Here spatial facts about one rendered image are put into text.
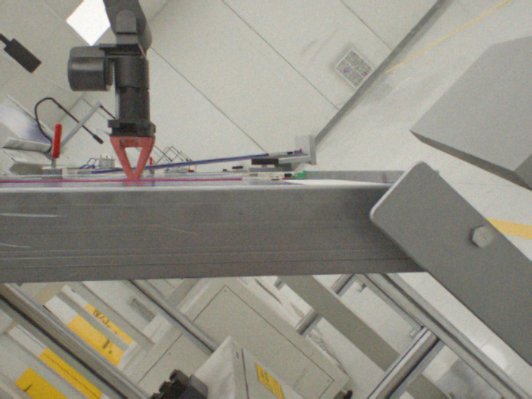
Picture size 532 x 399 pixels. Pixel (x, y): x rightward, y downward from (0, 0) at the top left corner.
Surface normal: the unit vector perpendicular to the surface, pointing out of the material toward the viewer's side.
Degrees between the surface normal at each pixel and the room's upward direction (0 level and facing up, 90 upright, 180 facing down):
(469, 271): 90
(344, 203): 90
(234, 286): 90
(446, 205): 90
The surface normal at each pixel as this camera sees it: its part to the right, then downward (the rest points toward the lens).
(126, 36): 0.04, -0.11
